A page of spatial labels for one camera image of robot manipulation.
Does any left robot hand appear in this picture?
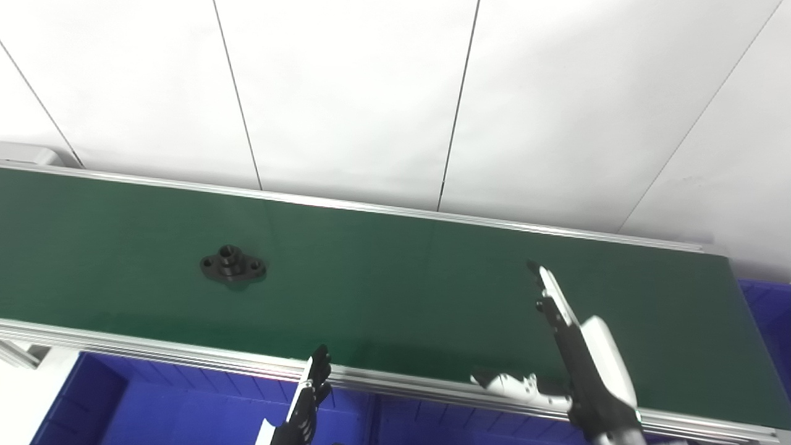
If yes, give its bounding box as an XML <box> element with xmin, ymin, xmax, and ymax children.
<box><xmin>256</xmin><ymin>344</ymin><xmax>333</xmax><ymax>445</ymax></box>

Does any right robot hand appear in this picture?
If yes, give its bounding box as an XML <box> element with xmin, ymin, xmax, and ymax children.
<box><xmin>471</xmin><ymin>260</ymin><xmax>647</xmax><ymax>445</ymax></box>

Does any black flange part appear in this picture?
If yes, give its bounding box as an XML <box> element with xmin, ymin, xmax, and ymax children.
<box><xmin>200</xmin><ymin>244</ymin><xmax>268</xmax><ymax>286</ymax></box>

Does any green conveyor belt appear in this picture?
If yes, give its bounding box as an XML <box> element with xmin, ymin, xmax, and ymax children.
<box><xmin>0</xmin><ymin>168</ymin><xmax>791</xmax><ymax>431</ymax></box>
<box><xmin>0</xmin><ymin>162</ymin><xmax>791</xmax><ymax>445</ymax></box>

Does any blue plastic bin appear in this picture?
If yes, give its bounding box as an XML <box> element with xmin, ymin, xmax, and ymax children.
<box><xmin>371</xmin><ymin>396</ymin><xmax>680</xmax><ymax>445</ymax></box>
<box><xmin>31</xmin><ymin>352</ymin><xmax>378</xmax><ymax>445</ymax></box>
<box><xmin>738</xmin><ymin>279</ymin><xmax>791</xmax><ymax>396</ymax></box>

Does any grey conveyor end housing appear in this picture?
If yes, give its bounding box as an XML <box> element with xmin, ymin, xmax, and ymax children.
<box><xmin>0</xmin><ymin>141</ymin><xmax>81</xmax><ymax>168</ymax></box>

